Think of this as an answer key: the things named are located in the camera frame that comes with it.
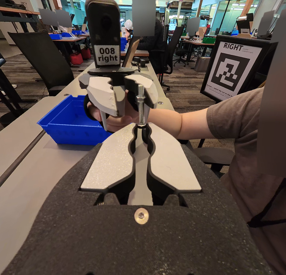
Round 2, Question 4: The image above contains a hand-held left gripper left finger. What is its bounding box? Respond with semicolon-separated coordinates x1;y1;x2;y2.
80;123;136;192

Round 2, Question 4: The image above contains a grey trash bin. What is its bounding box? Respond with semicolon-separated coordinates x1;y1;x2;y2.
194;56;210;72

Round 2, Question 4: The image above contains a black swivel office chair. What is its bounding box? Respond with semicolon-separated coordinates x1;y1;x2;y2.
156;25;185;91

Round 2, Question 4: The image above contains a wooden board stand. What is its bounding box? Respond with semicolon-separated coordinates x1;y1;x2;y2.
122;39;140;68

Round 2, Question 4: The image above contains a person's right hand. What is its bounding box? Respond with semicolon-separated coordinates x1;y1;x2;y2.
87;89;148;133

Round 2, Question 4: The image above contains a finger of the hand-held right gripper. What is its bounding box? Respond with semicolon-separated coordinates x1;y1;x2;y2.
86;76;126;117
124;74;158;109

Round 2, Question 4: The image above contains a display screen on black stand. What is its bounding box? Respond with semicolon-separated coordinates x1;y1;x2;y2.
0;53;38;126

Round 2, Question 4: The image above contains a long silver threaded bolt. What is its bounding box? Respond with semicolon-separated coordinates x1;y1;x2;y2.
137;84;147;128

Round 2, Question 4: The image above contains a black neck strap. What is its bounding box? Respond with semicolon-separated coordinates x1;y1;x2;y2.
247;185;286;228

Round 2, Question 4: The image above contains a person's grey office chair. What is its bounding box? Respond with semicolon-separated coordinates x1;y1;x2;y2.
192;138;235;171

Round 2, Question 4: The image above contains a blue plastic bin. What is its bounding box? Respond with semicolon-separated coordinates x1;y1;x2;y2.
37;95;113;145

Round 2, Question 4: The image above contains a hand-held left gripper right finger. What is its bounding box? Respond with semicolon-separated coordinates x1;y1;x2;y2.
146;122;202;194

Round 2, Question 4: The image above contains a person's brown t-shirt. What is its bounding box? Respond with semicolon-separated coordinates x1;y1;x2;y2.
207;87;286;275

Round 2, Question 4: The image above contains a black floor lamp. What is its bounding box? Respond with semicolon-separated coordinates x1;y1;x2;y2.
218;0;237;35

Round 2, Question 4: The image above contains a black mesh office chair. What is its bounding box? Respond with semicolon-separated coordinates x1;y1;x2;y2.
8;31;74;96

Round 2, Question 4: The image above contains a black framed marker sign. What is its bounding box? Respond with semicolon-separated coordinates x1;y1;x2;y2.
200;35;272;103

